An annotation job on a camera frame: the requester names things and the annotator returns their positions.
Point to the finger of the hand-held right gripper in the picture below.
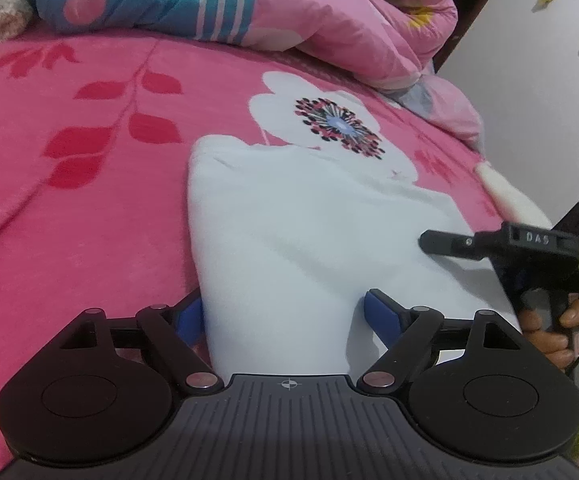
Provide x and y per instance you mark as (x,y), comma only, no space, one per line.
(449,244)

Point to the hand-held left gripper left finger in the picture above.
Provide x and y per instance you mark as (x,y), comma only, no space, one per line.
(192,321)

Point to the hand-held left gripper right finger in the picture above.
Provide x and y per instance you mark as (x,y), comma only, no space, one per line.
(384,314)

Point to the white garment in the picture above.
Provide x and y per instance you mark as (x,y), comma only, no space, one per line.
(294,240)

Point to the pink floral bed sheet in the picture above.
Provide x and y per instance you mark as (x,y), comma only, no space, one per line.
(69,210)

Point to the pink and blue quilt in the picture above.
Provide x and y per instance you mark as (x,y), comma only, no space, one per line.
(319,15)

